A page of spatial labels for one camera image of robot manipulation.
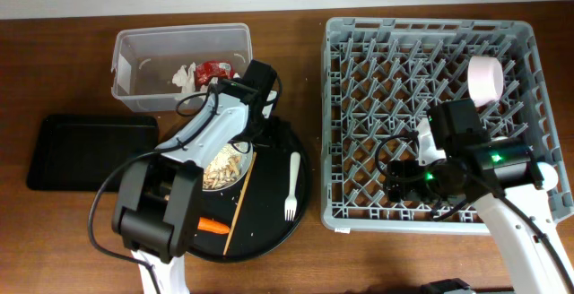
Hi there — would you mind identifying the red wrapper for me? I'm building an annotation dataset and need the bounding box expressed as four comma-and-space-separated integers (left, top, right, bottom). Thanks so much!
195, 61, 235, 88

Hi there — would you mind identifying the rice and peanut food waste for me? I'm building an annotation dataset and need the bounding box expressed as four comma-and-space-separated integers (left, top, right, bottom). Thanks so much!
203, 144, 245, 191

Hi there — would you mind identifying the grey plate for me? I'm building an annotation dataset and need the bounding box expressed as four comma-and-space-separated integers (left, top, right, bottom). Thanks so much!
203, 142, 253, 191

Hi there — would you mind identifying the white plastic fork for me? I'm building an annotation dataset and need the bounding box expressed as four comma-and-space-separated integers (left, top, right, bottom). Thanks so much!
284, 152, 300, 221

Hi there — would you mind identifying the orange carrot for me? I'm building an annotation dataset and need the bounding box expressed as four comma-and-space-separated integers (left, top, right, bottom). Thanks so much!
197, 217, 230, 235

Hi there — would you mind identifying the white tissue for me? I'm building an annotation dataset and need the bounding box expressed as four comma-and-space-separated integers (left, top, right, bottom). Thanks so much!
171, 63, 196, 93

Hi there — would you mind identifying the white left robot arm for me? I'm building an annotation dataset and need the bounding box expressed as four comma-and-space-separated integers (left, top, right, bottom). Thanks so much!
111, 60, 279, 293

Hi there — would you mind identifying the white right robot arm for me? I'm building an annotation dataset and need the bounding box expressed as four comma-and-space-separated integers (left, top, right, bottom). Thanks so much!
375, 99, 573, 293

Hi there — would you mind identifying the clear plastic waste bin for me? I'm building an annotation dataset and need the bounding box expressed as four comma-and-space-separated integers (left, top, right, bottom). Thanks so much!
111, 23, 252, 112

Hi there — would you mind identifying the grey plastic dishwasher rack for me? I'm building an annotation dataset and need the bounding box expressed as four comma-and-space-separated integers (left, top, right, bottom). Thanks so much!
320, 17, 573, 235

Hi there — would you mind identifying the wooden chopstick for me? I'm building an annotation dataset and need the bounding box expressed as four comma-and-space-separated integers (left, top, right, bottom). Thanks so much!
222, 151, 257, 256

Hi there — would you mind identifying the round black tray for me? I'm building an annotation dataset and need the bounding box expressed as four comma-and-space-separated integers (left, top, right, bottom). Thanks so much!
187, 116, 312, 263

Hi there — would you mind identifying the black rectangular tray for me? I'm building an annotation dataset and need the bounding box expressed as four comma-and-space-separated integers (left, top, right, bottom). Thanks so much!
26, 114, 159, 192

